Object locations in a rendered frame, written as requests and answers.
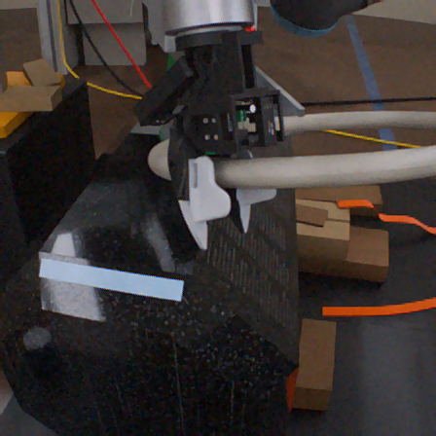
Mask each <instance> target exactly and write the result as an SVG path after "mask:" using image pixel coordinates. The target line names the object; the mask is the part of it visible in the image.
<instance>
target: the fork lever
mask: <svg viewBox="0 0 436 436"><path fill-rule="evenodd" d="M145 33H146V39H147V41H150V40H151V39H152V34H151V32H150V31H149V29H147V30H146V31H145ZM169 55H171V56H172V58H173V59H174V60H175V61H176V60H177V59H178V58H179V57H180V56H181V55H191V54H190V53H189V52H188V51H184V52H180V53H170V54H169ZM255 67H256V66H255ZM256 75H257V86H258V88H265V87H269V90H270V91H271V90H280V95H281V102H282V114H283V117H290V116H298V117H299V118H301V117H304V116H305V108H304V107H303V106H302V105H301V104H300V103H299V102H298V101H297V100H296V99H294V98H293V97H292V96H291V95H290V94H289V93H287V92H286V91H285V90H283V89H282V88H281V87H280V86H279V85H278V84H277V83H276V82H275V81H274V80H272V79H271V78H270V77H269V76H268V75H267V74H266V73H265V72H264V71H263V70H261V69H260V68H258V67H256ZM273 109H274V117H275V118H278V112H277V104H274V105H273ZM295 134H304V132H295V133H287V134H285V136H289V135H295Z"/></svg>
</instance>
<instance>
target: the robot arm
mask: <svg viewBox="0 0 436 436"><path fill-rule="evenodd" d="M382 1H384V0H269V2H270V3H271V9H272V15H273V17H274V19H275V21H276V22H278V24H279V25H280V26H281V27H282V28H284V29H285V30H286V31H288V32H290V33H292V34H294V35H297V36H300V37H319V36H322V35H324V34H327V33H328V32H329V31H330V30H332V29H333V28H334V27H335V25H337V23H338V21H339V20H340V18H339V17H341V16H346V15H347V14H352V13H354V12H358V11H360V10H362V9H363V10H364V9H366V8H368V7H369V6H370V5H372V4H376V3H379V2H382ZM160 4H161V11H162V18H163V21H162V24H163V34H164V35H167V36H178V37H176V38H174V39H175V46H176V52H184V51H189V50H193V52H194V54H193V55H181V56H180V57H179V58H178V59H177V60H176V61H175V62H174V63H173V65H172V66H171V67H170V68H169V69H168V70H167V71H166V72H165V73H164V74H163V75H162V76H161V78H160V79H159V80H158V81H157V82H156V83H155V84H154V85H153V86H152V87H151V88H150V89H149V90H148V91H147V92H146V94H145V95H144V96H143V97H142V98H141V99H140V101H139V102H138V103H137V104H136V105H135V106H134V107H133V109H134V111H135V113H134V114H135V116H136V118H137V121H138V123H139V124H140V127H147V126H152V127H159V126H160V125H164V124H166V123H168V122H170V121H171V120H172V119H173V118H174V125H173V127H169V130H170V140H169V145H168V151H167V168H168V173H169V176H170V180H171V184H172V187H173V192H175V194H174V195H176V198H177V199H178V200H179V202H180V207H181V210H182V213H183V215H184V218H185V220H186V222H187V225H188V227H189V230H190V232H191V234H192V235H193V236H194V237H195V239H196V241H197V243H198V245H199V247H200V248H201V249H207V226H206V221H207V220H212V219H216V218H220V217H224V216H226V215H227V214H229V213H230V216H231V218H232V220H233V221H234V223H235V225H236V227H237V229H238V230H239V232H240V233H242V234H244V233H247V229H248V223H249V218H250V208H251V203H255V202H259V201H263V200H270V199H273V198H274V197H275V195H276V190H252V188H226V193H225V192H224V191H223V189H221V188H220V187H219V186H218V185H217V184H216V182H215V167H214V162H213V160H212V159H211V158H209V157H207V156H204V153H205V152H215V155H220V158H253V156H252V154H251V152H249V151H248V149H252V148H256V147H264V148H267V147H271V146H273V145H276V142H285V141H286V138H285V134H284V125H283V114H282V102H281V95H280V90H271V91H270V90H269V87H265V88H258V86H257V75H256V67H255V65H254V54H253V46H255V45H261V44H264V39H263V31H253V32H250V31H248V32H247V31H246V30H242V29H246V28H250V27H252V26H253V25H254V24H255V23H254V15H253V5H252V0H160ZM274 104H277V112H278V123H279V130H275V121H274V109H273V105H274ZM198 156H202V157H199V158H198Z"/></svg>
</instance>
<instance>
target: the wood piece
mask: <svg viewBox="0 0 436 436"><path fill-rule="evenodd" d="M61 90H62V88H61V86H48V87H45V86H35V87H24V86H22V87H9V88H8V89H7V90H6V91H4V92H3V93H2V95H1V96H0V110H1V111H0V112H10V111H18V112H24V111H37V112H40V111H53V110H54V109H55V108H56V106H57V104H58V103H59V102H60V101H61V100H62V94H61Z"/></svg>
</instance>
